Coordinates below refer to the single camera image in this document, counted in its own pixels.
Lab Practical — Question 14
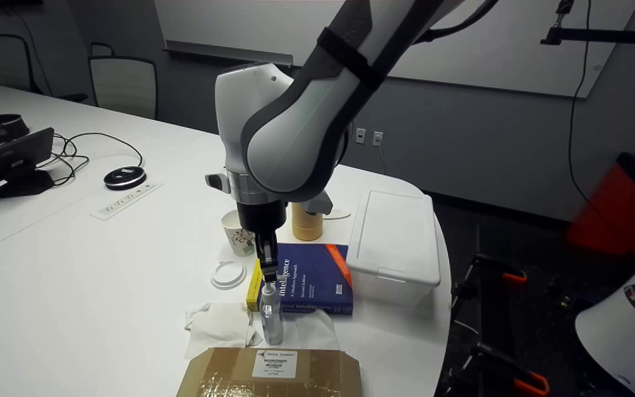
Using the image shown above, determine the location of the blue book yellow spine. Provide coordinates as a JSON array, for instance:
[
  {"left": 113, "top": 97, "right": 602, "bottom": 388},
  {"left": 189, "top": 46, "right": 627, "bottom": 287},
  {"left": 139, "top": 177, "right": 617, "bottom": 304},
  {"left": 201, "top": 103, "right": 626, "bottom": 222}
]
[{"left": 245, "top": 241, "right": 354, "bottom": 319}]

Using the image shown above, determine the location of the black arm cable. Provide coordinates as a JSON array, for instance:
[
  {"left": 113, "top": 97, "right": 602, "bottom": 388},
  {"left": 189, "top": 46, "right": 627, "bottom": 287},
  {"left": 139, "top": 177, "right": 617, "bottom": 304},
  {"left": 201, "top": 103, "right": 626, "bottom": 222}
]
[{"left": 415, "top": 0, "right": 498, "bottom": 44}]

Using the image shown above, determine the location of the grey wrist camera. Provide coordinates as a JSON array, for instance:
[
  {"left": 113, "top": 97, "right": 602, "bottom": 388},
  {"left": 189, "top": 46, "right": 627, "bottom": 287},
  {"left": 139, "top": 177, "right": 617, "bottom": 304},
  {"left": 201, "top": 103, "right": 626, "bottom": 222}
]
[{"left": 205, "top": 173, "right": 232, "bottom": 197}]

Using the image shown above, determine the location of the white round lid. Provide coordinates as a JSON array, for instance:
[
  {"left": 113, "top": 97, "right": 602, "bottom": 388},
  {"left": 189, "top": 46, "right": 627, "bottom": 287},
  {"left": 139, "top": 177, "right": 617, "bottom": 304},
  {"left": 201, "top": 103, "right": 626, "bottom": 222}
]
[{"left": 210, "top": 259, "right": 248, "bottom": 291}]

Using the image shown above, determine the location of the red bin black top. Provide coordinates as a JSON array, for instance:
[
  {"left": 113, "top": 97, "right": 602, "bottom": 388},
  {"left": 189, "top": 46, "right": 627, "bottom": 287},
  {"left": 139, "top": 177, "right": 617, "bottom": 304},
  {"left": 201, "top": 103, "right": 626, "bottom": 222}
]
[{"left": 565, "top": 150, "right": 635, "bottom": 261}]

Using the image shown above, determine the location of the white paper label strip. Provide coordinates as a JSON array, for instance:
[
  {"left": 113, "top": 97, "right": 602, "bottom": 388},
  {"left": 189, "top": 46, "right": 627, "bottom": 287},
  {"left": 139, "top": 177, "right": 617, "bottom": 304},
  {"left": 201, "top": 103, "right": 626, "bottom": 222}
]
[{"left": 88, "top": 181, "right": 160, "bottom": 223}]

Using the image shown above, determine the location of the white mesh office chair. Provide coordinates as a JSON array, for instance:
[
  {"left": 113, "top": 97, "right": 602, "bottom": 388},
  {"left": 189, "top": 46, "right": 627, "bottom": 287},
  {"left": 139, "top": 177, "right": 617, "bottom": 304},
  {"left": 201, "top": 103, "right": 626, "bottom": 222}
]
[{"left": 85, "top": 55, "right": 160, "bottom": 119}]

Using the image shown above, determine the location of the black stand leg orange knob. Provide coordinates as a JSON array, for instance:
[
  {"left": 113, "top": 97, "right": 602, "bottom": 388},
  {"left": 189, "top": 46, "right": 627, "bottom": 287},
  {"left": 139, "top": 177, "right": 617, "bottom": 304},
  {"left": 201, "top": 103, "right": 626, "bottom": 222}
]
[
  {"left": 452, "top": 251, "right": 534, "bottom": 311},
  {"left": 441, "top": 340, "right": 556, "bottom": 397}
]

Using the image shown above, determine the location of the small clear pump bottle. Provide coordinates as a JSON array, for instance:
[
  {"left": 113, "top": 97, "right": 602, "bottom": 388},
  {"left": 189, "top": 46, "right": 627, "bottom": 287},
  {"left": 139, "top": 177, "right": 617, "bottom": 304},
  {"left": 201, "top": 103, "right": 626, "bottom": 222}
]
[{"left": 257, "top": 281, "right": 287, "bottom": 350}]

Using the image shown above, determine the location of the patterned paper cup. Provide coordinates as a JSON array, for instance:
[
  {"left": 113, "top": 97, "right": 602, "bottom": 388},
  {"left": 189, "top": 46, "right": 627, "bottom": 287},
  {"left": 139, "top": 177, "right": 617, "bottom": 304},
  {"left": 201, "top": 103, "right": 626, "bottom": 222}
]
[{"left": 217, "top": 211, "right": 257, "bottom": 259}]

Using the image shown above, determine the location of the tan insulated bottle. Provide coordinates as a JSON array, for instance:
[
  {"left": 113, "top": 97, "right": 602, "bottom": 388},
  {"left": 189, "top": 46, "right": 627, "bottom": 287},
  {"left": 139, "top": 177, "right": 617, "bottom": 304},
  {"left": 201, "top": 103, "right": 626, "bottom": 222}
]
[{"left": 289, "top": 201, "right": 329, "bottom": 243}]

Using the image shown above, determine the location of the clear plastic storage bin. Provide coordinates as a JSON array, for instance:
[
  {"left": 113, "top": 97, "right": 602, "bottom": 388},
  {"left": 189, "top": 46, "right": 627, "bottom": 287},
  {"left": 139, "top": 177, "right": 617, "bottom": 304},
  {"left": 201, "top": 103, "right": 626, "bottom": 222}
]
[{"left": 343, "top": 186, "right": 443, "bottom": 309}]

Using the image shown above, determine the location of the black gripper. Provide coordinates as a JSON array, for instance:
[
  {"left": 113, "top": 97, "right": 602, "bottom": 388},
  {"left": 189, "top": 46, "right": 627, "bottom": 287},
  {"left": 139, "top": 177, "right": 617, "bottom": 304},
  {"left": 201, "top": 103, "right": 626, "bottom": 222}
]
[{"left": 224, "top": 173, "right": 291, "bottom": 289}]

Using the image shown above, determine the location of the thin black hanging cable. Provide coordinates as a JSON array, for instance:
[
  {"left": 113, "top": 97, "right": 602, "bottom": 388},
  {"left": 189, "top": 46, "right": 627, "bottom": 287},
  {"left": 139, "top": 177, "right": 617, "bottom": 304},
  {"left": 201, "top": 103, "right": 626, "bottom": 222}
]
[{"left": 551, "top": 0, "right": 609, "bottom": 216}]

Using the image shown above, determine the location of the black table cable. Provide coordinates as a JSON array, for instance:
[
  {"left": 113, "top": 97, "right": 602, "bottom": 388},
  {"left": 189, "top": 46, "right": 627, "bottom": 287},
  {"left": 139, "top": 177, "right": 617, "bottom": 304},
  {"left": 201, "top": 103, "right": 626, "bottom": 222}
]
[{"left": 40, "top": 129, "right": 148, "bottom": 187}]

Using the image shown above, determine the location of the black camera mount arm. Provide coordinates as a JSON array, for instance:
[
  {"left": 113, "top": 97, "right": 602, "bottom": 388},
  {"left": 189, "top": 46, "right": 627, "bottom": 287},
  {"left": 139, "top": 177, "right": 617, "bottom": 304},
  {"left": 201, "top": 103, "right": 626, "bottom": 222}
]
[{"left": 540, "top": 25, "right": 635, "bottom": 63}]

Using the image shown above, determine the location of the crinkled clear plastic wrap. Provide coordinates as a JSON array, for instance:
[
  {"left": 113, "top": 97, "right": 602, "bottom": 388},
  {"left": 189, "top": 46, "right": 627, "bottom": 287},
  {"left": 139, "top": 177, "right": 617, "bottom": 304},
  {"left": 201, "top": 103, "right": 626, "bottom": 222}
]
[{"left": 285, "top": 308, "right": 343, "bottom": 353}]

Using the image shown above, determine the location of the brown cardboard box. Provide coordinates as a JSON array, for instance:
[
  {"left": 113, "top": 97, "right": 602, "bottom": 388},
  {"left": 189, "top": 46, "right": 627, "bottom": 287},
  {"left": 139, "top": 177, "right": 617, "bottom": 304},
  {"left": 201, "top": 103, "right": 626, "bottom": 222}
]
[{"left": 173, "top": 344, "right": 364, "bottom": 397}]

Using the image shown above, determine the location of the white rounded device housing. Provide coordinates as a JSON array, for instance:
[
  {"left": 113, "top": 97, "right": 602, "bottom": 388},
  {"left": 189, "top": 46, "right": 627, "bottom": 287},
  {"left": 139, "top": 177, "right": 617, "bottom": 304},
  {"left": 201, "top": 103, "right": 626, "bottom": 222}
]
[{"left": 572, "top": 239, "right": 635, "bottom": 397}]

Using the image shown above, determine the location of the black tablet console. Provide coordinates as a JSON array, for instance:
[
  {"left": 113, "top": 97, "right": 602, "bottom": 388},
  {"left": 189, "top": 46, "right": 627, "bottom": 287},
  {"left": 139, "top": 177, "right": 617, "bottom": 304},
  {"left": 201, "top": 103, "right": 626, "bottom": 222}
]
[{"left": 0, "top": 127, "right": 56, "bottom": 218}]

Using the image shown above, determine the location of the dark office chair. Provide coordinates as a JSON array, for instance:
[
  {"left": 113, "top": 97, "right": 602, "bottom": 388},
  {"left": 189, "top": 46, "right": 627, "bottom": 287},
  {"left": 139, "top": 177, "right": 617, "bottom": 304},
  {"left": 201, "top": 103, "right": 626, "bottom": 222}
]
[{"left": 0, "top": 32, "right": 40, "bottom": 96}]

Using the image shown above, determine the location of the crumpled white tissue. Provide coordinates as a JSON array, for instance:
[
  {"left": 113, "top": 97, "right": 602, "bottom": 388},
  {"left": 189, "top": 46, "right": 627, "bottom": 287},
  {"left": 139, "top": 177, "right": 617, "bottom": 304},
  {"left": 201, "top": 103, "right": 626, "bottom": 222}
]
[{"left": 183, "top": 299, "right": 263, "bottom": 353}]

